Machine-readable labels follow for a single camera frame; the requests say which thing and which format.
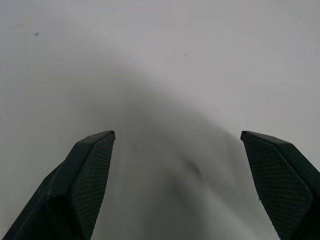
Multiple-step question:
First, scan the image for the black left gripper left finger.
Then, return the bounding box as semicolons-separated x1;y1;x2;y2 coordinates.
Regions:
2;130;116;240

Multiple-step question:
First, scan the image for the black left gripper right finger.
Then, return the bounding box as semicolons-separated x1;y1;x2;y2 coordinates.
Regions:
240;130;320;240

